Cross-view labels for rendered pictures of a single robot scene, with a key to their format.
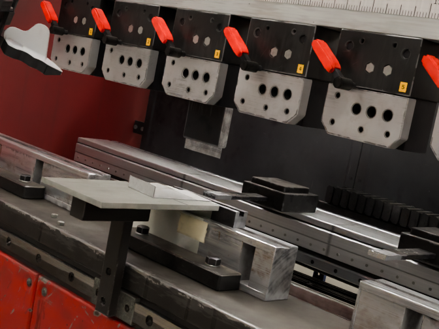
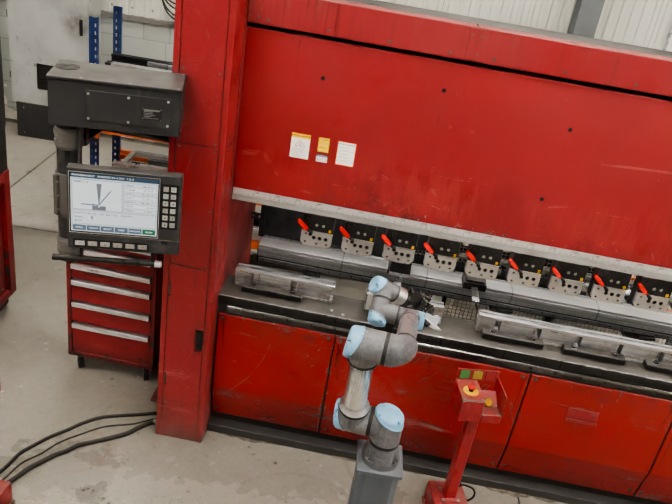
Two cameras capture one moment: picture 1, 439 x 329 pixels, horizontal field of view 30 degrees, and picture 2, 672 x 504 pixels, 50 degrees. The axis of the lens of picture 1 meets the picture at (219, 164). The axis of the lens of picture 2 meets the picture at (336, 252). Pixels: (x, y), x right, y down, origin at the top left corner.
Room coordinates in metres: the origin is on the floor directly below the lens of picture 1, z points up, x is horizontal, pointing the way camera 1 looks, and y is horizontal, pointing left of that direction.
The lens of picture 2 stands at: (-0.55, 2.37, 2.73)
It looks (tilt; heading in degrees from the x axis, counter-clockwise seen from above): 27 degrees down; 318
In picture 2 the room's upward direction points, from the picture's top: 10 degrees clockwise
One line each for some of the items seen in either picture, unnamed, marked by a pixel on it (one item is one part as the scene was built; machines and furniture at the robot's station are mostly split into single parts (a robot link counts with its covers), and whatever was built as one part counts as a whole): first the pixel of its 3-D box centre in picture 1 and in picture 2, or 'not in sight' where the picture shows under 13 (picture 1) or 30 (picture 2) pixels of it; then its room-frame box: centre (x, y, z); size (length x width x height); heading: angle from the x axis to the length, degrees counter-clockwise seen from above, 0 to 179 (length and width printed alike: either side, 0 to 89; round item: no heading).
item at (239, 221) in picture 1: (203, 205); not in sight; (1.52, 0.01, 0.99); 0.20 x 0.03 x 0.03; 45
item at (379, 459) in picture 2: not in sight; (382, 447); (0.85, 0.69, 0.82); 0.15 x 0.15 x 0.10
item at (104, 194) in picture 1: (132, 194); not in sight; (1.43, 0.14, 1.00); 0.26 x 0.18 x 0.01; 135
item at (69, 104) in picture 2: not in sight; (117, 174); (2.13, 1.23, 1.53); 0.51 x 0.25 x 0.85; 59
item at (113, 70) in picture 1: (144, 46); (359, 235); (1.70, 0.20, 1.26); 0.15 x 0.09 x 0.17; 45
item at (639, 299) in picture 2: not in sight; (651, 290); (0.71, -0.79, 1.26); 0.15 x 0.09 x 0.17; 45
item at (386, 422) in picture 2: not in sight; (385, 424); (0.86, 0.69, 0.94); 0.13 x 0.12 x 0.14; 40
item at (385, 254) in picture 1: (421, 248); (475, 287); (1.37, -0.36, 1.01); 0.26 x 0.12 x 0.05; 135
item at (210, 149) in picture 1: (206, 128); (400, 267); (1.54, 0.04, 1.13); 0.10 x 0.02 x 0.10; 45
